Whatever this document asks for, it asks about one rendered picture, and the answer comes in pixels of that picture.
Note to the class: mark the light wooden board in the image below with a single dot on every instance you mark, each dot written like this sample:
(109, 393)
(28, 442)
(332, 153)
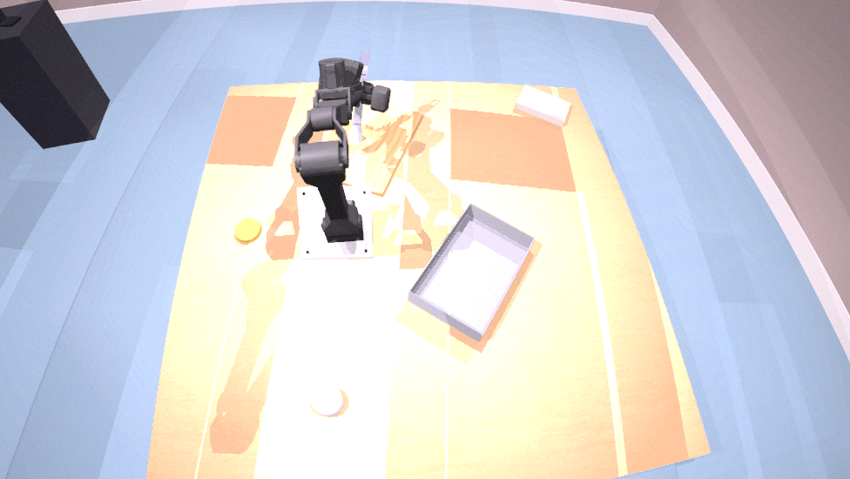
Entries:
(385, 139)

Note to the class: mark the yellow round disc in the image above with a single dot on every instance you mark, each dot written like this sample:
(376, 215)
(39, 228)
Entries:
(247, 229)

